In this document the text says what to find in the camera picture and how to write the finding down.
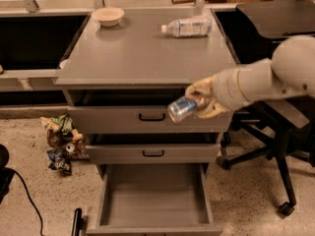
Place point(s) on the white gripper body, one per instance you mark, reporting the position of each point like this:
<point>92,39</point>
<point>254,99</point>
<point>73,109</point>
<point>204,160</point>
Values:
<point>226,88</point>

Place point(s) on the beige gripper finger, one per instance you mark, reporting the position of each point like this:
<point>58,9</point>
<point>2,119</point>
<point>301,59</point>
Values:
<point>204,87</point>
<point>209,109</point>

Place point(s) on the silver blue redbull can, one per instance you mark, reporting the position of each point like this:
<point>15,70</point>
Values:
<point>181,108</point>

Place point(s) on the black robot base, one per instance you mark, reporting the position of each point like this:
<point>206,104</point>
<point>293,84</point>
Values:
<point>6,174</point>

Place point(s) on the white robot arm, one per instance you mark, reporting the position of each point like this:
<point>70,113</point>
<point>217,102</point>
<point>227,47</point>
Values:
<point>282,72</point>

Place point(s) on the grey middle drawer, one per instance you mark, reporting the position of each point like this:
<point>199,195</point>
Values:
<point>162,153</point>

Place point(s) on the grey drawer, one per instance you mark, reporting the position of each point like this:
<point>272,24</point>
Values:
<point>140,120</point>
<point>154,200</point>
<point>162,153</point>

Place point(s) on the grey drawer cabinet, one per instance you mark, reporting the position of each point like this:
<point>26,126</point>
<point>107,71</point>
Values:
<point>134,64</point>

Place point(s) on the grey bottom drawer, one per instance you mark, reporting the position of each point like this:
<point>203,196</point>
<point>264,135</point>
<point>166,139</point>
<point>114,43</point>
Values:
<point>154,200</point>

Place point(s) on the grey top drawer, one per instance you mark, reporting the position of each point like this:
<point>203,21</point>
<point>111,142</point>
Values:
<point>140,120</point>

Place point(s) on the clear plastic water bottle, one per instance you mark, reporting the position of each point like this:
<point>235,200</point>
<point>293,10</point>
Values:
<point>189,27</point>

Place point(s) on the black office chair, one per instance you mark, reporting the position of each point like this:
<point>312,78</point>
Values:
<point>258,32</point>

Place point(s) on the wooden stick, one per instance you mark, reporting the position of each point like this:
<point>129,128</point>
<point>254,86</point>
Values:
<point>182,1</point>

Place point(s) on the beige paper bowl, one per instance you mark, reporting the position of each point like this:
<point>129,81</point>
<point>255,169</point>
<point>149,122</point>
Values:
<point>108,16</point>

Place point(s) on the green snack bag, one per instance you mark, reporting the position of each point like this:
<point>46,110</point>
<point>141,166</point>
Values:
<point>63,124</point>

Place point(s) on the brown snack bag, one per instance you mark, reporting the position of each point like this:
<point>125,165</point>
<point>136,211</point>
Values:
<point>72,144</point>

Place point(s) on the blue snack bag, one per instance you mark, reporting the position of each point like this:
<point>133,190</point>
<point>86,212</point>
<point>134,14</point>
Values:
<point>59,161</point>

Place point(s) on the black handle bar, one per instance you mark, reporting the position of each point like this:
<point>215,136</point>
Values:
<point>77,222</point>

